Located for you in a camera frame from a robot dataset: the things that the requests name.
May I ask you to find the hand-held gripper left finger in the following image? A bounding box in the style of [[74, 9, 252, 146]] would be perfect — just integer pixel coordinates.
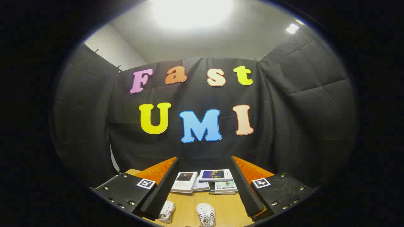
[[90, 157, 180, 221]]

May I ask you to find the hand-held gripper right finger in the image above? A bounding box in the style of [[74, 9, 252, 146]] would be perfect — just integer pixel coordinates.
[[229, 155, 316, 221]]

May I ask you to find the white canvas shoe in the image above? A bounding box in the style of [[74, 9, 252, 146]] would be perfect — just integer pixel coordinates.
[[196, 203, 216, 227], [158, 201, 176, 224]]

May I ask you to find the book with pale green cover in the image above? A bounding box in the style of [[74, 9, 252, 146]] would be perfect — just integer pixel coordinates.
[[215, 181, 238, 193]]

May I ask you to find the white book with portrait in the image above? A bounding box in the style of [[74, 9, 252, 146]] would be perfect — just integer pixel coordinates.
[[170, 171, 199, 193]]

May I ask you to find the book with blue picture cover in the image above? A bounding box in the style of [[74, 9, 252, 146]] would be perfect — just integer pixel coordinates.
[[198, 169, 233, 183]]

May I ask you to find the plain white book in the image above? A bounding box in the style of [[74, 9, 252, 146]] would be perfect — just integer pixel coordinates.
[[193, 181, 210, 192]]

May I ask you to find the large ceiling light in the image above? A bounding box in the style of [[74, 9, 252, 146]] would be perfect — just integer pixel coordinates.
[[151, 0, 234, 30]]

